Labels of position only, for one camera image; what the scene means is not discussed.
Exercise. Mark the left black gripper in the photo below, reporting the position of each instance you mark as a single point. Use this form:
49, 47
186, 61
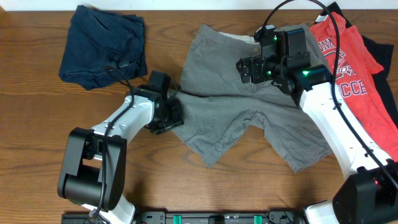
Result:
178, 121

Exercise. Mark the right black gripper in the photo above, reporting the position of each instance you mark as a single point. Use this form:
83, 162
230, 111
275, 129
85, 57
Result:
255, 62

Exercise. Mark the grey khaki shorts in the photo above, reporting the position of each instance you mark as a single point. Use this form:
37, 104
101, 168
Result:
217, 107

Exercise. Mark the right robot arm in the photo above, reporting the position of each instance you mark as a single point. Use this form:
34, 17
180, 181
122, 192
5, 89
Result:
369, 193

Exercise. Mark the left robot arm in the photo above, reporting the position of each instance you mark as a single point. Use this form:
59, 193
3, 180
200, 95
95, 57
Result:
94, 164

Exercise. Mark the red soccer t-shirt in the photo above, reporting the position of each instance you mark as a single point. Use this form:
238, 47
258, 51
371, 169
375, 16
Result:
354, 76

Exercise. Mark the black garment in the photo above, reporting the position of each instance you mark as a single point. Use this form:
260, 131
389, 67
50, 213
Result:
381, 52

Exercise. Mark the folded navy blue shorts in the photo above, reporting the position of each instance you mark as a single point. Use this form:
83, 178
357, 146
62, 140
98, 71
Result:
103, 47

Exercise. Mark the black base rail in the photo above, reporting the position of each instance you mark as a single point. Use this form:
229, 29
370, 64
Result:
270, 217

